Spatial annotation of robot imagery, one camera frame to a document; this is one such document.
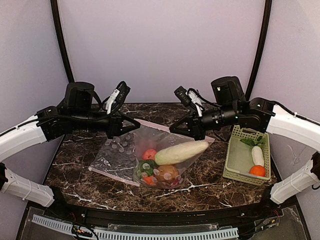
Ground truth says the white radish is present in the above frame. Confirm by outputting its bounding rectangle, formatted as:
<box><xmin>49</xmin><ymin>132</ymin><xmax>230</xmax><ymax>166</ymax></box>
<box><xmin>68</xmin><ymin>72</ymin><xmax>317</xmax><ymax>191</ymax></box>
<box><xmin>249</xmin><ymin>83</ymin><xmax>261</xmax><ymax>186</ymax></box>
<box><xmin>251</xmin><ymin>145</ymin><xmax>265</xmax><ymax>167</ymax></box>
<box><xmin>154</xmin><ymin>140</ymin><xmax>209</xmax><ymax>166</ymax></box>

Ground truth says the dotted zip bag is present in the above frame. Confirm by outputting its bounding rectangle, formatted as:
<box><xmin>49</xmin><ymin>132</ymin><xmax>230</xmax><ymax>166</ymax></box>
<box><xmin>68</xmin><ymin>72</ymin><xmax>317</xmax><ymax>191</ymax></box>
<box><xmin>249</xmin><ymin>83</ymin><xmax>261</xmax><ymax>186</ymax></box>
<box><xmin>133</xmin><ymin>119</ymin><xmax>215</xmax><ymax>189</ymax></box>

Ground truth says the small red tomato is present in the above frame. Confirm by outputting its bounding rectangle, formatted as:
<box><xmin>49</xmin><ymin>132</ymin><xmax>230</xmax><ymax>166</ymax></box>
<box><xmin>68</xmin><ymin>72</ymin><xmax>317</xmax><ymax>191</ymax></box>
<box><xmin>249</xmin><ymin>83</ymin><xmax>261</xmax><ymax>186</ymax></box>
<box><xmin>142</xmin><ymin>148</ymin><xmax>157</xmax><ymax>161</ymax></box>

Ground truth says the brown potato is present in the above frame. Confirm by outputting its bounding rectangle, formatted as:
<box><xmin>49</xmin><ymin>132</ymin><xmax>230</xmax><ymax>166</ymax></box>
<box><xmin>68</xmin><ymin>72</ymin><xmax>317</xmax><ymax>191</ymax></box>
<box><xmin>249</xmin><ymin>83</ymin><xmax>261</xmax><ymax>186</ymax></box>
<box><xmin>153</xmin><ymin>165</ymin><xmax>179</xmax><ymax>184</ymax></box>

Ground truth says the orange persimmon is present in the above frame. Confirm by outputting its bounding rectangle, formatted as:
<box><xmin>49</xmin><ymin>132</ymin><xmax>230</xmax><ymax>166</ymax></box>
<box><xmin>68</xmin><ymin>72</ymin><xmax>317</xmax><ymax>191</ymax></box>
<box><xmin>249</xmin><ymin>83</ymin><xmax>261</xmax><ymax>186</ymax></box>
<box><xmin>143</xmin><ymin>175</ymin><xmax>156</xmax><ymax>186</ymax></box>

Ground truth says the green grape bunch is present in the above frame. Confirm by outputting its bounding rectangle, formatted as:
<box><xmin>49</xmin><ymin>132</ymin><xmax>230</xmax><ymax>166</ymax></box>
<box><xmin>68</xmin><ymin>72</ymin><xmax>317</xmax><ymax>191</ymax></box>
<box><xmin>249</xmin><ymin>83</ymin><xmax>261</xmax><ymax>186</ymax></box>
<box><xmin>133</xmin><ymin>167</ymin><xmax>148</xmax><ymax>183</ymax></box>

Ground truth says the red apple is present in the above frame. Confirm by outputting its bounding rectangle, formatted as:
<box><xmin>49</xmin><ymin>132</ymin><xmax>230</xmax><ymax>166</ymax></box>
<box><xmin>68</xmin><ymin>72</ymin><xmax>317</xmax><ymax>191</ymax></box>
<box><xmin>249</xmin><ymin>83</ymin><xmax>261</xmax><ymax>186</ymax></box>
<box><xmin>172</xmin><ymin>175</ymin><xmax>182</xmax><ymax>185</ymax></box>

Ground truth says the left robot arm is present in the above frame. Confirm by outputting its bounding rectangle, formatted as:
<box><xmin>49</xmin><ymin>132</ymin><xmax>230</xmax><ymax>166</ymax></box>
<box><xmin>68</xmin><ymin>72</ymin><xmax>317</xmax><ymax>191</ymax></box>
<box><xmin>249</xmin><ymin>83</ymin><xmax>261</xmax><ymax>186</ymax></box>
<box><xmin>0</xmin><ymin>81</ymin><xmax>141</xmax><ymax>208</ymax></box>

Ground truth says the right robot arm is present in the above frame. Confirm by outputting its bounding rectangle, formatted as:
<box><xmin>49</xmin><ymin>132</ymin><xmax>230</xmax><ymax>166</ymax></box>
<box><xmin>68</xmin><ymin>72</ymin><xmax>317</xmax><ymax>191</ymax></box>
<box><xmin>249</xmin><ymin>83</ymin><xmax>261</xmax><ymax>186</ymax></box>
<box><xmin>169</xmin><ymin>76</ymin><xmax>320</xmax><ymax>205</ymax></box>

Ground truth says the lower clear zip bag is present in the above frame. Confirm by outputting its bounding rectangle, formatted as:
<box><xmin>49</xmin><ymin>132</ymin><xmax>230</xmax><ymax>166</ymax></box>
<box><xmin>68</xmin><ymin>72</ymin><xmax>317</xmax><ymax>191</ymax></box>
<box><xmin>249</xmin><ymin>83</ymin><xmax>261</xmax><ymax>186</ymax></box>
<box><xmin>88</xmin><ymin>132</ymin><xmax>140</xmax><ymax>187</ymax></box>

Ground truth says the pale green perforated basket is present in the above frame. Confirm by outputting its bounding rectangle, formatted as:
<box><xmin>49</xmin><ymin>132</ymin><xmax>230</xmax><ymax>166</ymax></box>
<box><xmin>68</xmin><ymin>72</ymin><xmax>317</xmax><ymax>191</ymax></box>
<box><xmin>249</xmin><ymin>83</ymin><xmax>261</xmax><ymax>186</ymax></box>
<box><xmin>222</xmin><ymin>125</ymin><xmax>271</xmax><ymax>186</ymax></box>

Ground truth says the small orange tangerine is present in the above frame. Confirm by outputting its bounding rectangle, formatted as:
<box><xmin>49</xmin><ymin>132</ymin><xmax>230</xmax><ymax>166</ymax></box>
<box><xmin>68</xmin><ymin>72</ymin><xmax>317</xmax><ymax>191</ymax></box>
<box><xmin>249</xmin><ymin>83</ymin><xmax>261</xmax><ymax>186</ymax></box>
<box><xmin>249</xmin><ymin>165</ymin><xmax>266</xmax><ymax>177</ymax></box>

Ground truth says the small electronics board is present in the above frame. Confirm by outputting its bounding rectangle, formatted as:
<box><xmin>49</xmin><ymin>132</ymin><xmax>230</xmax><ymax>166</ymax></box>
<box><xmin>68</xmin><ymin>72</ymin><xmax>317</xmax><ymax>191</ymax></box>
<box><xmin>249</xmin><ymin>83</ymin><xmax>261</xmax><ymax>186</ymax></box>
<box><xmin>71</xmin><ymin>225</ymin><xmax>93</xmax><ymax>240</ymax></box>

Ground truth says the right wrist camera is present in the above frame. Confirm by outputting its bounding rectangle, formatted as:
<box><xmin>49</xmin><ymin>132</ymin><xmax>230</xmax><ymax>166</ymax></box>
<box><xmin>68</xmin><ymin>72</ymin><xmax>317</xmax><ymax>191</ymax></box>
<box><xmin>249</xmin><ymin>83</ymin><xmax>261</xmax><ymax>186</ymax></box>
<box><xmin>174</xmin><ymin>86</ymin><xmax>205</xmax><ymax>117</ymax></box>

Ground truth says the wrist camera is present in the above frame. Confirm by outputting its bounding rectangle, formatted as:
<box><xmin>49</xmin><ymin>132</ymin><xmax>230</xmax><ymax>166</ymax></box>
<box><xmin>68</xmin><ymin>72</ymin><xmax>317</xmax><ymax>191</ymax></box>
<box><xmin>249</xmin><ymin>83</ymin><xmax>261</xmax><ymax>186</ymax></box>
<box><xmin>174</xmin><ymin>86</ymin><xmax>205</xmax><ymax>117</ymax></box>
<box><xmin>102</xmin><ymin>81</ymin><xmax>131</xmax><ymax>115</ymax></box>

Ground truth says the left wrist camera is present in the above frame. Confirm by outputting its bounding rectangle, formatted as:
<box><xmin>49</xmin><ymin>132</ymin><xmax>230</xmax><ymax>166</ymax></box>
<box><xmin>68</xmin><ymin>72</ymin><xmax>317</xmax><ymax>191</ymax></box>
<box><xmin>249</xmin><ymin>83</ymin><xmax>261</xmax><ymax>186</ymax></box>
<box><xmin>102</xmin><ymin>81</ymin><xmax>131</xmax><ymax>115</ymax></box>

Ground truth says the black front rail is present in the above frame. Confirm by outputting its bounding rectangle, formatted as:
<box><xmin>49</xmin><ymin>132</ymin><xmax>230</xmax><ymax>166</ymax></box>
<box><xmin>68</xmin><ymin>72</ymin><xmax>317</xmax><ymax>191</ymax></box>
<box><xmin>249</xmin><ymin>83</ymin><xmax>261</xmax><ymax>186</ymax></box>
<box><xmin>44</xmin><ymin>185</ymin><xmax>281</xmax><ymax>226</ymax></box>

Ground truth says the white slotted cable duct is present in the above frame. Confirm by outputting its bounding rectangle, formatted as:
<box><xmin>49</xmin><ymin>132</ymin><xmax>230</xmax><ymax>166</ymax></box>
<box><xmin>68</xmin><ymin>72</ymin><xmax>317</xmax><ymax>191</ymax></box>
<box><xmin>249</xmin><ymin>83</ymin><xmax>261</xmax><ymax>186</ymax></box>
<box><xmin>31</xmin><ymin>214</ymin><xmax>239</xmax><ymax>240</ymax></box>

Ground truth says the left black frame post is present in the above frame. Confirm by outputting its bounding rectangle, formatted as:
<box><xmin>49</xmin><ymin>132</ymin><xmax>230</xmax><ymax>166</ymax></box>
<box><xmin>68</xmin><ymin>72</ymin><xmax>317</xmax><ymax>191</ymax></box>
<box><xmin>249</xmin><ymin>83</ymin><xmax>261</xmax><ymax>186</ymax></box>
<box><xmin>50</xmin><ymin>0</ymin><xmax>75</xmax><ymax>83</ymax></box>

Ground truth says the black frame post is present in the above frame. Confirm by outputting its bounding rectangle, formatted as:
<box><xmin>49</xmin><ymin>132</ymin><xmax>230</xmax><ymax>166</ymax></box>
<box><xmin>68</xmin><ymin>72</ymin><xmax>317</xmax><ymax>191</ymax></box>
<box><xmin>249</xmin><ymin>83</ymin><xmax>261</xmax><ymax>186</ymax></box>
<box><xmin>50</xmin><ymin>0</ymin><xmax>75</xmax><ymax>83</ymax></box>
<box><xmin>245</xmin><ymin>0</ymin><xmax>273</xmax><ymax>101</ymax></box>

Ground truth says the right black frame post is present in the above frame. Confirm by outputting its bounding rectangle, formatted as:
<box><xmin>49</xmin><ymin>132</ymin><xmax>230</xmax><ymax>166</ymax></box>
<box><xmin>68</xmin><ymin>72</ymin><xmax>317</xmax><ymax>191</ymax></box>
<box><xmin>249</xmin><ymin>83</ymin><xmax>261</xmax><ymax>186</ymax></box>
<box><xmin>245</xmin><ymin>0</ymin><xmax>273</xmax><ymax>101</ymax></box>

